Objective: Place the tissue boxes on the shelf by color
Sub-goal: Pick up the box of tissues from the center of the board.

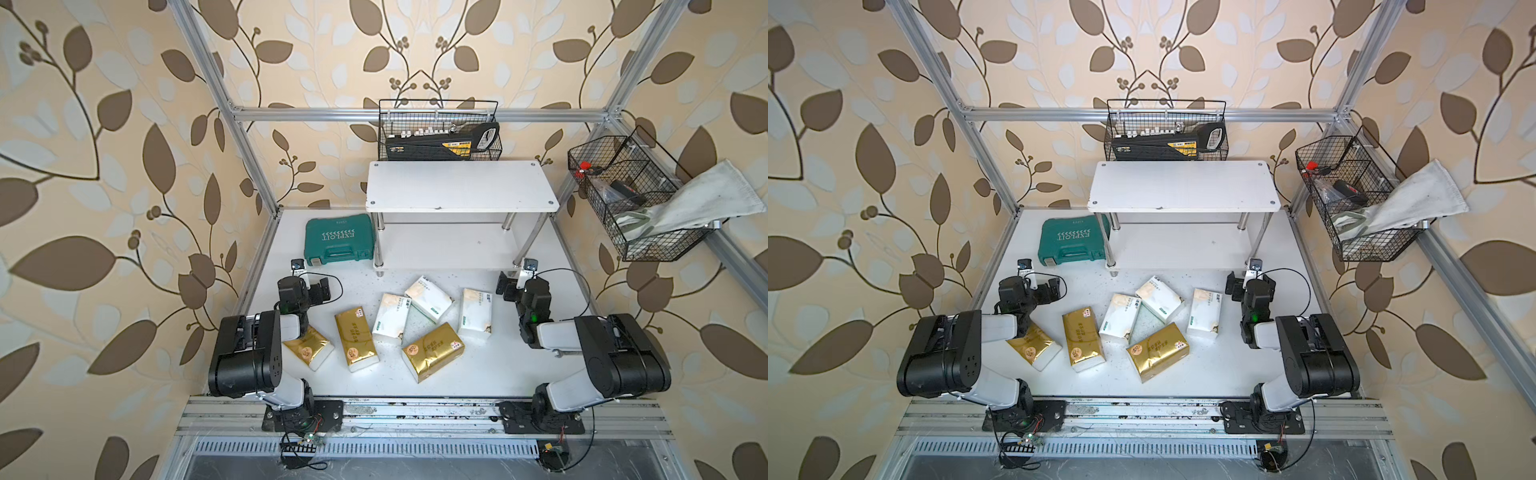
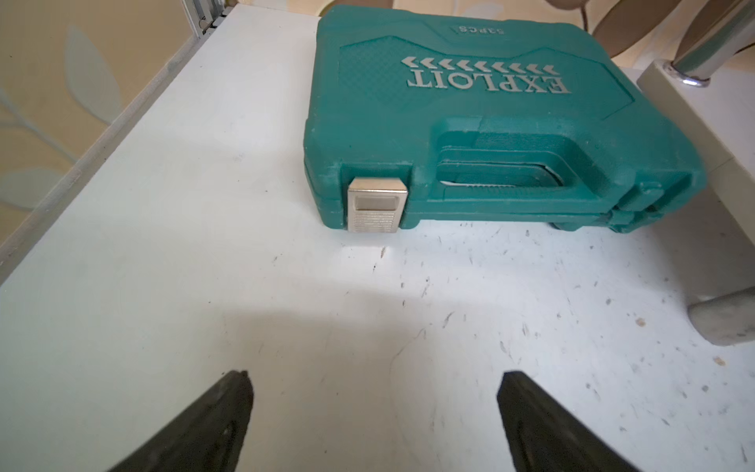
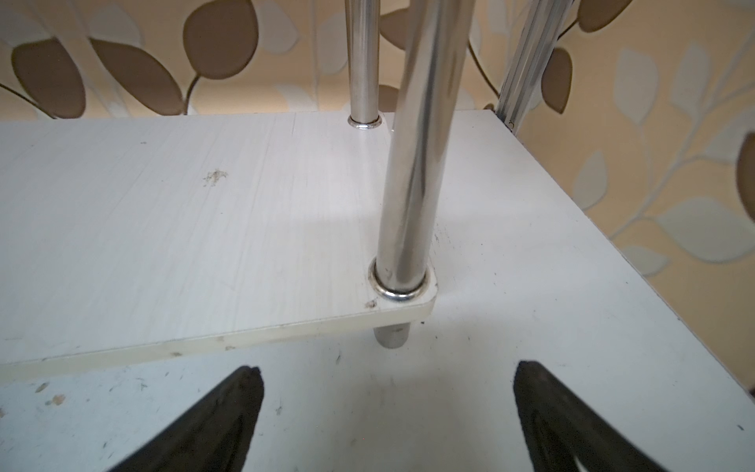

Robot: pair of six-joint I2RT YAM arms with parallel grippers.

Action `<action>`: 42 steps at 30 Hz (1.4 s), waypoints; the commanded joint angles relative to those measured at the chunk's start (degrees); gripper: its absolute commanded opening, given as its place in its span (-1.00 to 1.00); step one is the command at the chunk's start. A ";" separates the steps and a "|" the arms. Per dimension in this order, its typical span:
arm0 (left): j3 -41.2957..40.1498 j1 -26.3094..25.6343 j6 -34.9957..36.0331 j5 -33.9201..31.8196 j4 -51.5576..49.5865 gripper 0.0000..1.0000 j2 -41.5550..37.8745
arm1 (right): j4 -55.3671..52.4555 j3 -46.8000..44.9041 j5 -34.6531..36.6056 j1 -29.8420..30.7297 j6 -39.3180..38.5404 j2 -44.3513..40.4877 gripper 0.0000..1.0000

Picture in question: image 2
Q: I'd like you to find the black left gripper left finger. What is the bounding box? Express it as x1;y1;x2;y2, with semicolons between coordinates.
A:
112;371;254;472

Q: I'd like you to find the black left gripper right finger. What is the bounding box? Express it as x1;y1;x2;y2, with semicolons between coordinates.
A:
497;371;637;471

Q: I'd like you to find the white two-tier shelf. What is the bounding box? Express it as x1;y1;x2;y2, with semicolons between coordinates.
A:
636;0;755;347

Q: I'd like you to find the green plastic tool case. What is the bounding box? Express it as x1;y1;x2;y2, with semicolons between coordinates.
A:
304;5;707;233

